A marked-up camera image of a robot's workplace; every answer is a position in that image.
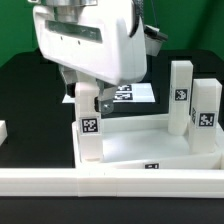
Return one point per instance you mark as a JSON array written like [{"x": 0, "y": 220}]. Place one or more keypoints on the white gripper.
[{"x": 101, "y": 38}]

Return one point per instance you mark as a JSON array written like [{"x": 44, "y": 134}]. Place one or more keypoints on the white desk top panel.
[{"x": 143, "y": 142}]

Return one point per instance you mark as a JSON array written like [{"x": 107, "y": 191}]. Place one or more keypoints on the fiducial marker sheet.
[{"x": 130, "y": 93}]

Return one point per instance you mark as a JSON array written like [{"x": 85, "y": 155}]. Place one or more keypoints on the white block left edge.
[{"x": 3, "y": 131}]

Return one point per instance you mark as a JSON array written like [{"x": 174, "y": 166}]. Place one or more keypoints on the long white front barrier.
[{"x": 112, "y": 183}]

